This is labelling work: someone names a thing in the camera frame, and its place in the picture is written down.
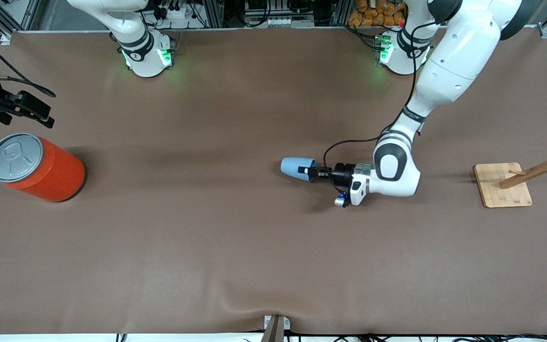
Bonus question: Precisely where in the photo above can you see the light blue plastic cup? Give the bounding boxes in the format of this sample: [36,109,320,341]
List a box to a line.
[281,157,317,183]

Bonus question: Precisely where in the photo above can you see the orange can with silver lid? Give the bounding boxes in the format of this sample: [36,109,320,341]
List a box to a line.
[0,133,86,203]

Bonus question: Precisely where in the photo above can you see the brown table mat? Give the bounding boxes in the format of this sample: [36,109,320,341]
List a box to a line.
[0,26,547,335]

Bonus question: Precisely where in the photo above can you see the white power strip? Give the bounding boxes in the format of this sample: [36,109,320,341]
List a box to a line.
[263,17,315,28]

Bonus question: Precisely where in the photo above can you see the wooden mug rack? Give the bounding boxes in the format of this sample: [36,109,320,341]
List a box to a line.
[473,131,547,209]

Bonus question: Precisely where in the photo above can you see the orange snack bags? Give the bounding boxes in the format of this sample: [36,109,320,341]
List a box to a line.
[348,0,408,27]

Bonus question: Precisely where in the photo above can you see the power strip with black plugs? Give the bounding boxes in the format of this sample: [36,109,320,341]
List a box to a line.
[152,0,198,19]

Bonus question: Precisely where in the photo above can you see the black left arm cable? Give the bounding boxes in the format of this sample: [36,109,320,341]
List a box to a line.
[323,19,441,172]

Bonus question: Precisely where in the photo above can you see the metal table clamp bracket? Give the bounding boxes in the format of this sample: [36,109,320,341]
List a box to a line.
[260,315,291,342]

